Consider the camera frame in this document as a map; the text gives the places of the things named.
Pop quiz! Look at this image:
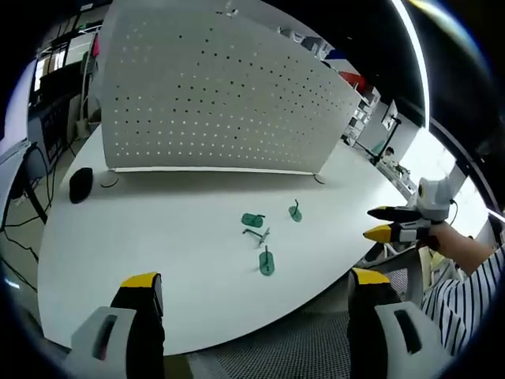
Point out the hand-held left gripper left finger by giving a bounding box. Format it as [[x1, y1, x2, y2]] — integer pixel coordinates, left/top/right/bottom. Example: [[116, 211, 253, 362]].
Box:
[[65, 271, 166, 379]]

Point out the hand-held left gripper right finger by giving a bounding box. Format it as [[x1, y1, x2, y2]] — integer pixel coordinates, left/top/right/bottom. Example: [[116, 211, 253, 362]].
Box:
[[346, 267, 455, 379]]

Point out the green hook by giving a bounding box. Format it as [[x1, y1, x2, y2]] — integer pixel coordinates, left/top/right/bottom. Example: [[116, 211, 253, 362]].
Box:
[[287, 199, 305, 223], [258, 245, 277, 278]]

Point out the white storage shelf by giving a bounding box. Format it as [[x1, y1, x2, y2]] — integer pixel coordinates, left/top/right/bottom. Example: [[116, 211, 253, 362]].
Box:
[[342, 87, 383, 144]]

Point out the ceiling light strip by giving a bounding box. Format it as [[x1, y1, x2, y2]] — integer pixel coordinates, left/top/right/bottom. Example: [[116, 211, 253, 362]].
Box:
[[392, 0, 432, 129]]

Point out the black rounded pouch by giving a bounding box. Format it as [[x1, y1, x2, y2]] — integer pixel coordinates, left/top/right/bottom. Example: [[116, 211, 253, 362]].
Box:
[[69, 167, 94, 205]]

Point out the white perforated pegboard panel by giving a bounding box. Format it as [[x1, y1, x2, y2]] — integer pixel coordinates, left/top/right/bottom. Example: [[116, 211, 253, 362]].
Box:
[[96, 0, 358, 177]]

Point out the white floor stand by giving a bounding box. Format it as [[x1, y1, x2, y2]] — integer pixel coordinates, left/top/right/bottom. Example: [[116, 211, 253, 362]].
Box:
[[74, 51, 98, 139]]

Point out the dark chair with cables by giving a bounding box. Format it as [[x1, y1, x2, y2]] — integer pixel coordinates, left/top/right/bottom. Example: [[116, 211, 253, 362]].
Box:
[[0, 142, 54, 253]]

